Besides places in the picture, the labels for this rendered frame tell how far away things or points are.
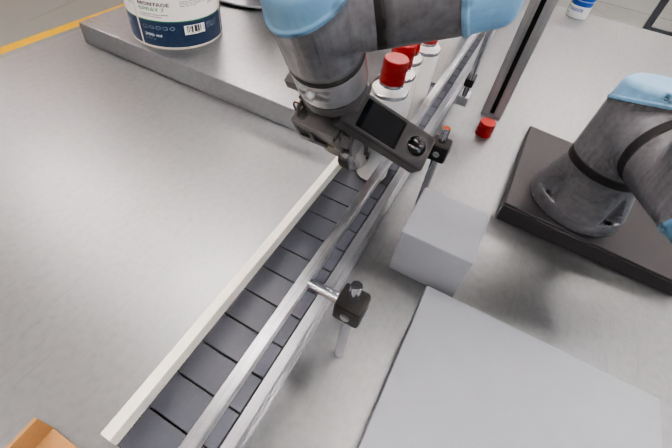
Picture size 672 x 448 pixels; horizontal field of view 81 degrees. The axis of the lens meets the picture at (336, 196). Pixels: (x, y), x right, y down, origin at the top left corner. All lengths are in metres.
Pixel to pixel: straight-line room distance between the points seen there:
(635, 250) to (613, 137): 0.21
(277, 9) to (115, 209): 0.48
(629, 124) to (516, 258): 0.24
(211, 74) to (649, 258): 0.85
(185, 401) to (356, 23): 0.39
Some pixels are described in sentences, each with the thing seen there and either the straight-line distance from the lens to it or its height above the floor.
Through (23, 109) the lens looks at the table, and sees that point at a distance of 0.98.
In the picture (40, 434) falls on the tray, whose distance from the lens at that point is 0.55.
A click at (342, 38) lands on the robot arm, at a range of 0.32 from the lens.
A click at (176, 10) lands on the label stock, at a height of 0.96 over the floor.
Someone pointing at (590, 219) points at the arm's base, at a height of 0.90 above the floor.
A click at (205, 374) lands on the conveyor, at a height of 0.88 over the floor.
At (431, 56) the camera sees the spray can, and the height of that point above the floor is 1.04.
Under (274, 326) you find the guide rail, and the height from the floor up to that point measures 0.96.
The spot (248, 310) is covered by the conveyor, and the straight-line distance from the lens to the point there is 0.50.
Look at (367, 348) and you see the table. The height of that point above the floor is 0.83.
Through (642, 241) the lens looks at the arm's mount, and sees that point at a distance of 0.81.
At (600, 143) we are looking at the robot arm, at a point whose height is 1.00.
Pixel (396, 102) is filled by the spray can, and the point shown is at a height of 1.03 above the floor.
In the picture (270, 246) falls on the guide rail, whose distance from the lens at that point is 0.50.
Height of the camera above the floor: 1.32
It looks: 46 degrees down
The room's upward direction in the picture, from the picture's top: 8 degrees clockwise
